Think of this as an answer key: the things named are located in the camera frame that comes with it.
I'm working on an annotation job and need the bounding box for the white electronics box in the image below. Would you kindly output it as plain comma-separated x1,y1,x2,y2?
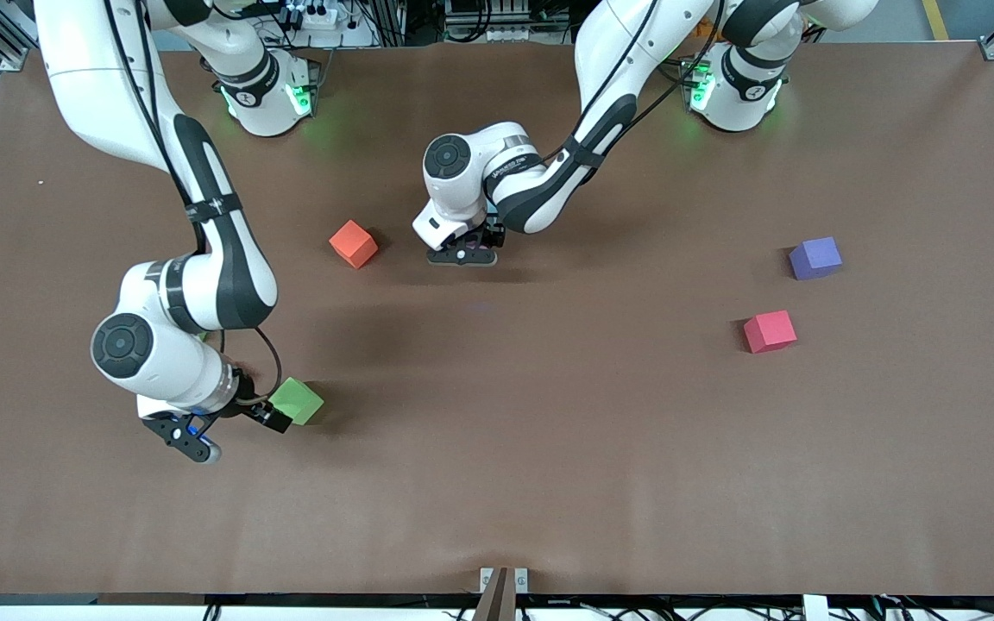
444,0,535,43

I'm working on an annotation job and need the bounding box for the red foam cube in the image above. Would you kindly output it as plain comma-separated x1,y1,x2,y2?
742,310,798,355

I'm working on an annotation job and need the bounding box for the purple foam cube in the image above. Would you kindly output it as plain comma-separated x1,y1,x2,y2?
788,236,844,282

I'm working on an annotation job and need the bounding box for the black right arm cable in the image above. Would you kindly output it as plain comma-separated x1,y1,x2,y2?
103,0,284,406

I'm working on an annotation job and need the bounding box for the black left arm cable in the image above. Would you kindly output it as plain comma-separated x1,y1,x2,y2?
549,0,727,166

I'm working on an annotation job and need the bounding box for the green foam cube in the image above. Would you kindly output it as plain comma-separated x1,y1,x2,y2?
269,376,325,427

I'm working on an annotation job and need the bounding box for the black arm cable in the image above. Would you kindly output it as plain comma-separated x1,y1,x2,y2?
549,0,727,166
103,0,284,406

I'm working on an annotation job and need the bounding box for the orange foam cube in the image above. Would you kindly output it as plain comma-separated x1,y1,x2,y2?
328,219,380,270

